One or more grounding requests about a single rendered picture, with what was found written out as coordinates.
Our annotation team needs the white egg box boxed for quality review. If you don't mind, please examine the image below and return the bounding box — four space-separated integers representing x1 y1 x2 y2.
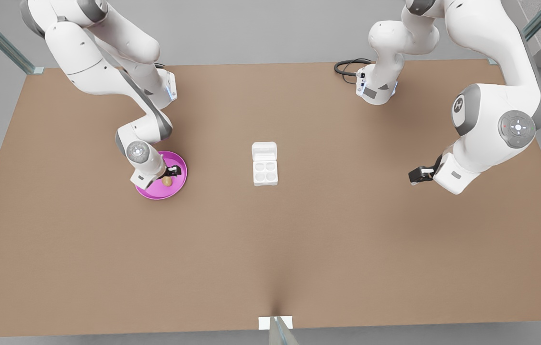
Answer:
253 160 279 187

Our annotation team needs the magenta round plate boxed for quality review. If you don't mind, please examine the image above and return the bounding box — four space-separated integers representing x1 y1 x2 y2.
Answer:
135 151 188 200

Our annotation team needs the black cable loop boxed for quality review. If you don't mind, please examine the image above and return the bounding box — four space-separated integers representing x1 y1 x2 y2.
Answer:
334 58 373 85

